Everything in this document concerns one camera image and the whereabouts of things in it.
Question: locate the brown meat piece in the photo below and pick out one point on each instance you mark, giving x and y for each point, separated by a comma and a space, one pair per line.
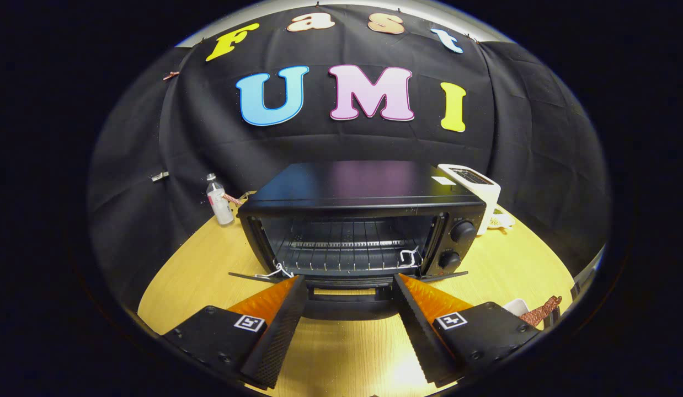
540, 313

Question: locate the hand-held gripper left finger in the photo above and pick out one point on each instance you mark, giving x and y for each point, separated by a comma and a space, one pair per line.
278, 336

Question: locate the red clip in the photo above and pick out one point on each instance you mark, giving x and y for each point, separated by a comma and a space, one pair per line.
170, 75

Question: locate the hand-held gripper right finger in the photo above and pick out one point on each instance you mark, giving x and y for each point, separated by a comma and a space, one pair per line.
421, 336

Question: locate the striped red white straw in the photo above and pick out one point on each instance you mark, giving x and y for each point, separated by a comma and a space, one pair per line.
233, 199

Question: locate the white dish with green food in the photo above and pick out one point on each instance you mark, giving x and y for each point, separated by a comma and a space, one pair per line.
501, 220

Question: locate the metal clip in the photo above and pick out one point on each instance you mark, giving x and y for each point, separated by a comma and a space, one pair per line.
160, 176

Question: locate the white toaster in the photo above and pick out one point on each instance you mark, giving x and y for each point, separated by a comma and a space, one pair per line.
487, 196

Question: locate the black toaster oven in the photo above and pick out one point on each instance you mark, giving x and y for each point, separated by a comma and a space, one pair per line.
363, 182

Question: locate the clear plastic bottle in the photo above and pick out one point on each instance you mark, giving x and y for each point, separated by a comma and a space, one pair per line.
220, 207

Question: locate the small white dish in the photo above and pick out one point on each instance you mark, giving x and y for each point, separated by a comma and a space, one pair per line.
515, 306

